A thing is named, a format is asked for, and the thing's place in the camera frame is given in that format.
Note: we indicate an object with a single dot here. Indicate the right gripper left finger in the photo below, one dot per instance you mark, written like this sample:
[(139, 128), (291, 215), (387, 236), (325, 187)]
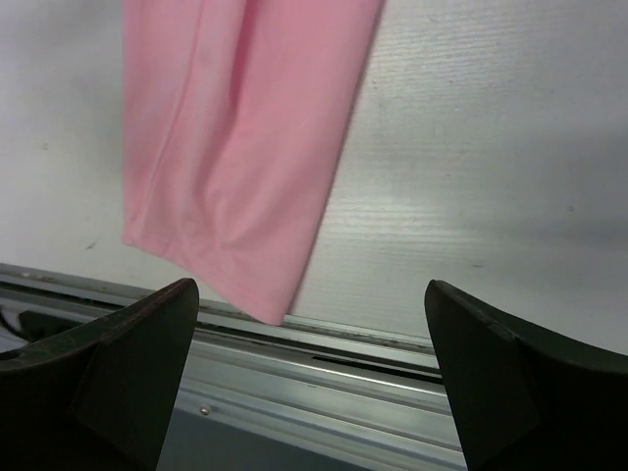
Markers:
[(99, 396)]

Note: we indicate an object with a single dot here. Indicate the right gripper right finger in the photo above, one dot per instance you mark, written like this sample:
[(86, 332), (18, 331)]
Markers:
[(524, 397)]

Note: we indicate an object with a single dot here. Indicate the pink t-shirt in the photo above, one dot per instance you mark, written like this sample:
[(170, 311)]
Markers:
[(235, 114)]

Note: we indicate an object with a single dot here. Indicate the aluminium rail frame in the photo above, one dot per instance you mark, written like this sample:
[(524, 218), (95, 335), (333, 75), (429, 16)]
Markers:
[(371, 399)]

